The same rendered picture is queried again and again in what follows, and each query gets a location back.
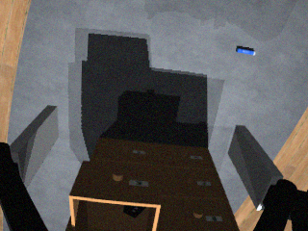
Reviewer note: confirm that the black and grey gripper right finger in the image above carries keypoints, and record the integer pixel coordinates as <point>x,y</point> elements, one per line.
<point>279,198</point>

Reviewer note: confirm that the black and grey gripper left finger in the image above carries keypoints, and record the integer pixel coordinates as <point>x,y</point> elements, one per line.
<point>22,159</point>

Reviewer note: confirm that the grey 9v battery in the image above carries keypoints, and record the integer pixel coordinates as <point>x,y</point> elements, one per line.
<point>133,211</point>

